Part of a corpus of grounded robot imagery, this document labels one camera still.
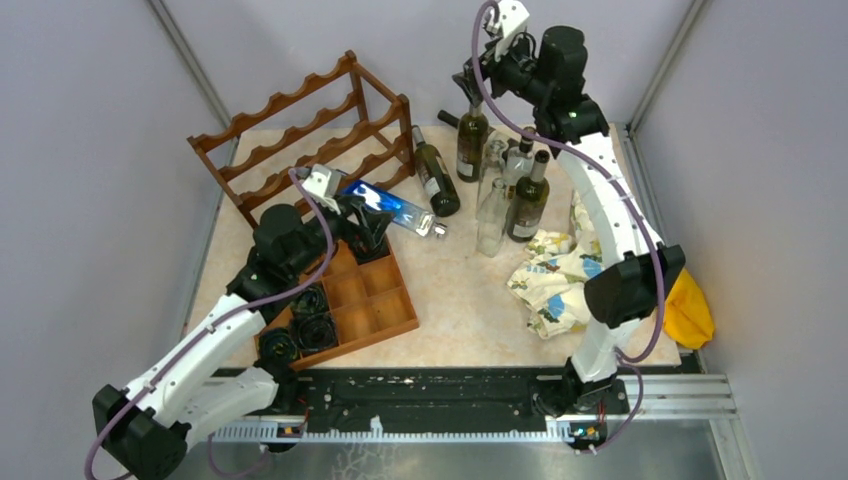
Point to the dinosaur print white cloth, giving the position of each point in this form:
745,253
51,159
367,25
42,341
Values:
551,281

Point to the rolled dark blue tie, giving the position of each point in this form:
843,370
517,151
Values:
315,333

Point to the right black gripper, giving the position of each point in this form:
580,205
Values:
491,66

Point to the yellow cloth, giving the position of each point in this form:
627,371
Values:
687,318

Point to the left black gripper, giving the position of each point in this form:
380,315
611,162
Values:
371,227

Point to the wooden compartment tray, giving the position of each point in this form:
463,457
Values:
368,301

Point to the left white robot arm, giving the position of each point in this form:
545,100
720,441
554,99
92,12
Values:
150,425

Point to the clear glass bottle front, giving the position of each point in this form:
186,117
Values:
491,219

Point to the dark wine bottle beige label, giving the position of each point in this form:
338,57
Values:
434,176

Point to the blue square glass bottle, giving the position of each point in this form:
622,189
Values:
405,214

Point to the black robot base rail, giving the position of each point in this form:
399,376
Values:
472,405

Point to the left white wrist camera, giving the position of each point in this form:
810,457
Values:
321,184

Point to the lying green wine bottle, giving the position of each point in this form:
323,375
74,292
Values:
449,119

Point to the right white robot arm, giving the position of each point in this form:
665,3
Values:
638,269

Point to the rolled dark green tie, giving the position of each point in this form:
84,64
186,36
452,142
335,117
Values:
277,344

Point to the clear glass bottle back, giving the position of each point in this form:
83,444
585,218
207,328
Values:
492,166

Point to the dark wine bottle grey label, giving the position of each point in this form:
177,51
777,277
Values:
472,132

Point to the clear glass bottle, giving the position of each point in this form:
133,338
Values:
492,166
491,219

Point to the dark green wine bottle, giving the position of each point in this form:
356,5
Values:
529,201

